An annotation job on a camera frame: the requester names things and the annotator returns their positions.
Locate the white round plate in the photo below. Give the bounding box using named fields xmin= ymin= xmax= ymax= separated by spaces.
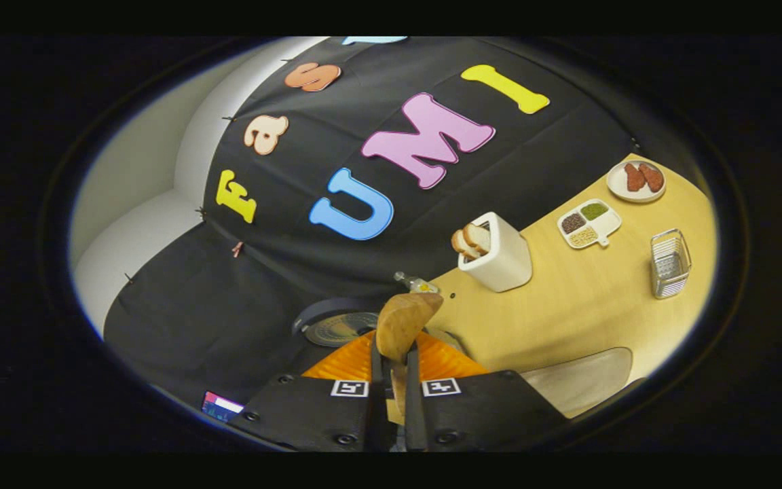
xmin=606 ymin=160 xmax=667 ymax=204

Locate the toasted bread slice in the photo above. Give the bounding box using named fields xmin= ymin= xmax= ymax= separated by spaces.
xmin=462 ymin=223 xmax=491 ymax=253
xmin=451 ymin=229 xmax=480 ymax=261

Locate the white divided grain dish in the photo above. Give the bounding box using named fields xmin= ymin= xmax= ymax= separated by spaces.
xmin=557 ymin=198 xmax=622 ymax=250

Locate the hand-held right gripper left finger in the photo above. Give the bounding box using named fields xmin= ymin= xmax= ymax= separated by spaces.
xmin=245 ymin=333 xmax=392 ymax=452

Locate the small glass bottle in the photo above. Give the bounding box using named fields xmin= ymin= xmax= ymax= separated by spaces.
xmin=394 ymin=272 xmax=441 ymax=295

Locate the dark rice cooker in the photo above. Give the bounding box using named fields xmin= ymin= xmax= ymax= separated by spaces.
xmin=293 ymin=297 xmax=460 ymax=354

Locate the clear tray of rice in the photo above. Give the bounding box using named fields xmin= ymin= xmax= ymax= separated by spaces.
xmin=520 ymin=347 xmax=633 ymax=418

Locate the wooden spoon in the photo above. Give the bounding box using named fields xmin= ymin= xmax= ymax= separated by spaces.
xmin=375 ymin=292 xmax=444 ymax=425

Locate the metal wire chopstick holder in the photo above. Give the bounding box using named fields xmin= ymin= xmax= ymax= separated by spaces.
xmin=650 ymin=228 xmax=692 ymax=300

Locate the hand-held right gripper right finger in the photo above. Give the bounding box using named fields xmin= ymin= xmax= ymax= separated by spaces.
xmin=401 ymin=331 xmax=568 ymax=452

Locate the black backdrop cloth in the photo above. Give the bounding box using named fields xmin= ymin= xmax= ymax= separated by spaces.
xmin=103 ymin=37 xmax=643 ymax=408

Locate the white toaster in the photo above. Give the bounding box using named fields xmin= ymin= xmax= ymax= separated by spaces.
xmin=458 ymin=212 xmax=533 ymax=293

